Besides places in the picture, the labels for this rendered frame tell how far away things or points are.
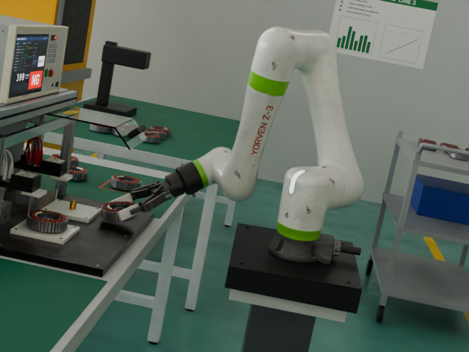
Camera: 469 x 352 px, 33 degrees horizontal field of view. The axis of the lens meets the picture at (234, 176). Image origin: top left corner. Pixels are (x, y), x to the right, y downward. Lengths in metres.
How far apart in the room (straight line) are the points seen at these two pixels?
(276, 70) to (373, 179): 5.38
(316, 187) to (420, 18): 5.39
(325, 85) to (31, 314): 1.08
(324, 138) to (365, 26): 5.14
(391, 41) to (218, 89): 1.65
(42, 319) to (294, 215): 0.78
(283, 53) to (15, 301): 0.97
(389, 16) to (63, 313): 5.96
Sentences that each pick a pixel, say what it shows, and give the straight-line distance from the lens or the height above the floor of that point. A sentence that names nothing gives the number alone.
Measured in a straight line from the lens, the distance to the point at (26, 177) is 2.22.
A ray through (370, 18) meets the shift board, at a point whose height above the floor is 1.66.
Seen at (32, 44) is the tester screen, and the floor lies 1.27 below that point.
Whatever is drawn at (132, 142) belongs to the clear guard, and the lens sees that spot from 2.43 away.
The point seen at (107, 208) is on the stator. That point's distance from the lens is 2.42.
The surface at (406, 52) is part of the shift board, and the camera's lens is 7.45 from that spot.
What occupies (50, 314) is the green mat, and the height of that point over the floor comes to 0.75.
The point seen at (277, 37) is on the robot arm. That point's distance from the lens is 2.21.
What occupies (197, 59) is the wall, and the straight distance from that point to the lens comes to 7.48.
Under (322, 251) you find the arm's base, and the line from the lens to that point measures 2.24.
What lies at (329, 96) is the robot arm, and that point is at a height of 1.27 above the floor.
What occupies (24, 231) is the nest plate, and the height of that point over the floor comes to 0.78.
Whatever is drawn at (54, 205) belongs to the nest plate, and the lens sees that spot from 2.50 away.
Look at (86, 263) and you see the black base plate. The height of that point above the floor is 0.77.
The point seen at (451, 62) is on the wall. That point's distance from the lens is 7.51.
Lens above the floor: 1.45
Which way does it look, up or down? 11 degrees down
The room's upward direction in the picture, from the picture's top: 11 degrees clockwise
